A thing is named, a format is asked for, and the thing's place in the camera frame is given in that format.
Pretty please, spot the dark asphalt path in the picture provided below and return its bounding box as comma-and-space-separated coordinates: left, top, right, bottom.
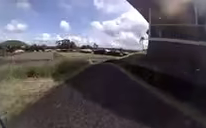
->
7, 53, 206, 128

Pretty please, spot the dark building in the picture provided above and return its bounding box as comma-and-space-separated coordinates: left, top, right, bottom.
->
125, 0, 206, 92

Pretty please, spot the grass beside path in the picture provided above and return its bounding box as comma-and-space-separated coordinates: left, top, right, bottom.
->
0, 50, 132, 122

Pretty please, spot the row of parked cars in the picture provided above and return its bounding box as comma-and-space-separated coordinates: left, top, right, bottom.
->
79, 48, 129, 57

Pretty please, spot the group of trees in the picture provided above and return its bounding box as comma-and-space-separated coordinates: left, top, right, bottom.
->
55, 38, 78, 51

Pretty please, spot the green hill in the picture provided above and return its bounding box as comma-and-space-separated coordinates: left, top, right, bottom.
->
0, 39, 29, 51

